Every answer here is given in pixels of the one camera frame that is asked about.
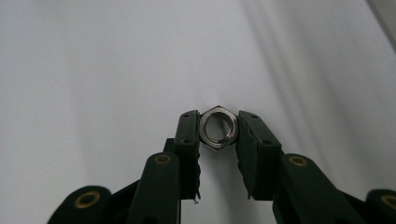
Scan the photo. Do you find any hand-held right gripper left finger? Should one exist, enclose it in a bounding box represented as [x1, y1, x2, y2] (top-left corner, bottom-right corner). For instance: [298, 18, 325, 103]
[126, 109, 202, 224]

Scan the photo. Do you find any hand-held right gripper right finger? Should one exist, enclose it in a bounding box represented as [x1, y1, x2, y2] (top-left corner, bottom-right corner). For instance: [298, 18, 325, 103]
[234, 109, 369, 224]

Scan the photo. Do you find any silver hex nut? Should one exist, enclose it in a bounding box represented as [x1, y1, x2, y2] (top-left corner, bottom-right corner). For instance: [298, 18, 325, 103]
[198, 105, 240, 153]

